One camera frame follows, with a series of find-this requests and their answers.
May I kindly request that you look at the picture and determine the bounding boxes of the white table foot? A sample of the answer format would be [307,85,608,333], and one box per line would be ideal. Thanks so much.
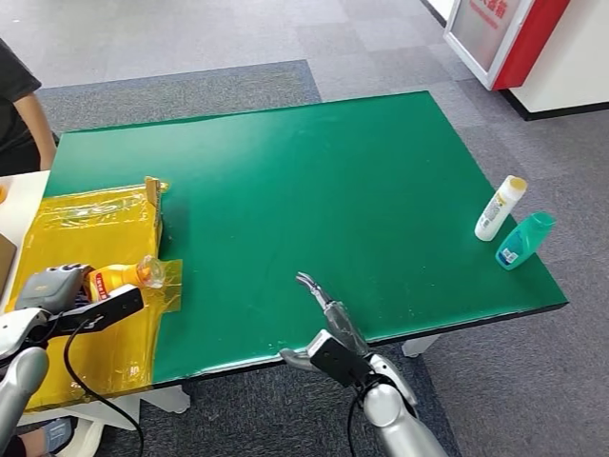
[401,334,441,360]
[140,385,191,416]

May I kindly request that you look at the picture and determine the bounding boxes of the orange detergent bottle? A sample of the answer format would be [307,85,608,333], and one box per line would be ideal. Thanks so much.
[88,255,167,303]

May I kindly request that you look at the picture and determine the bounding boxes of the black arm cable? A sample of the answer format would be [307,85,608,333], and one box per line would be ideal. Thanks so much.
[346,378,381,457]
[63,318,145,457]

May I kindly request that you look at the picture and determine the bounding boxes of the white side table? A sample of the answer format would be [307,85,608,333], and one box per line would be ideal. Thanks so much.
[0,169,51,317]

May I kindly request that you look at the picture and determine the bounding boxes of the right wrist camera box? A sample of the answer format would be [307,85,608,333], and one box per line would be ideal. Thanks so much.
[308,328,373,389]

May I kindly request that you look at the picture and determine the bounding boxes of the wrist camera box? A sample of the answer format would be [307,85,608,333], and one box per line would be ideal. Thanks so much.
[308,328,373,389]
[0,285,144,364]

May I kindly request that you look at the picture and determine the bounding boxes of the white bottle yellow cap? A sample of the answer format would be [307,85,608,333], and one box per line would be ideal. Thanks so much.
[475,175,528,243]

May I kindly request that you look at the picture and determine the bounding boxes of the teal plastic bottle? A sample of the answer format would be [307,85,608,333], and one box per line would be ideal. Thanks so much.
[495,211,557,271]

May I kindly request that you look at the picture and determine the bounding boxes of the red and white cabinet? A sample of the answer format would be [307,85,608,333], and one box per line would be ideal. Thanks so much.
[443,0,572,91]

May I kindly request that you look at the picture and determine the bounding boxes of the brown flat board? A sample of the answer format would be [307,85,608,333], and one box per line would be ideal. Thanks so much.
[0,233,18,302]

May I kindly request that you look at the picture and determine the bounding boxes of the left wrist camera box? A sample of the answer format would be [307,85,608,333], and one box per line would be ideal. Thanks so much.
[0,285,144,364]

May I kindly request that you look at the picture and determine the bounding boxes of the person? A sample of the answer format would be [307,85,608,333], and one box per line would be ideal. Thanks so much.
[0,37,58,178]

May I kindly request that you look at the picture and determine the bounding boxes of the yellow taped cardboard box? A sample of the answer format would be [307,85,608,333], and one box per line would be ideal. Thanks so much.
[5,176,183,411]

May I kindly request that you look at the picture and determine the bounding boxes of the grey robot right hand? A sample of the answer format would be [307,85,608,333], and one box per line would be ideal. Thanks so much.
[279,272,370,372]

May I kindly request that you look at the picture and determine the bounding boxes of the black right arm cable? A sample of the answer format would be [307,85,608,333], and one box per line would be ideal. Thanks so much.
[346,378,381,457]

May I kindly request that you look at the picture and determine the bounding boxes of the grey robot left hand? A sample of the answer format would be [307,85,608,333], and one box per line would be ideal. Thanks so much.
[15,263,94,315]

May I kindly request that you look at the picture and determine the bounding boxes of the white counter black base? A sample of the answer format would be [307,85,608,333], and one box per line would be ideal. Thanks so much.
[499,0,609,121]

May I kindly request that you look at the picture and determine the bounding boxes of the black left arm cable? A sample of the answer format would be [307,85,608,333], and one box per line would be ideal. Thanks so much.
[63,318,145,457]

